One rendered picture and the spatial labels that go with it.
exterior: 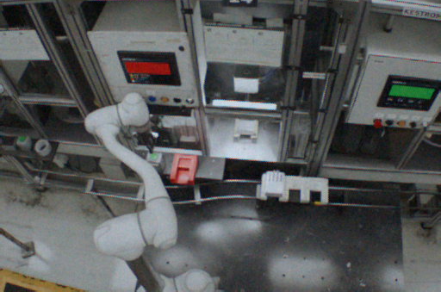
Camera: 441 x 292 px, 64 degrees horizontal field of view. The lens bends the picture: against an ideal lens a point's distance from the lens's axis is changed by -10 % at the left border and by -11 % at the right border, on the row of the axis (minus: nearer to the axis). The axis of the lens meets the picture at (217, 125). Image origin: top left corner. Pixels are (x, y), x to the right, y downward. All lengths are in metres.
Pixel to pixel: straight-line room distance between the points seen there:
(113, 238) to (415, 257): 2.35
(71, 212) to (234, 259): 1.60
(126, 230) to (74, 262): 1.76
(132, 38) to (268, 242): 1.33
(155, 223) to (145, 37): 0.71
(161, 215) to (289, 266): 0.98
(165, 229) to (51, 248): 1.96
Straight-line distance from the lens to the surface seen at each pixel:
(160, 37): 1.54
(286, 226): 2.29
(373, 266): 2.32
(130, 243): 1.46
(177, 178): 2.16
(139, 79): 1.72
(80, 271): 3.14
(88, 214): 3.27
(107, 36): 1.62
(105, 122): 1.73
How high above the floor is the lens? 2.82
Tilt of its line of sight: 55 degrees down
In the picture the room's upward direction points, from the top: 6 degrees counter-clockwise
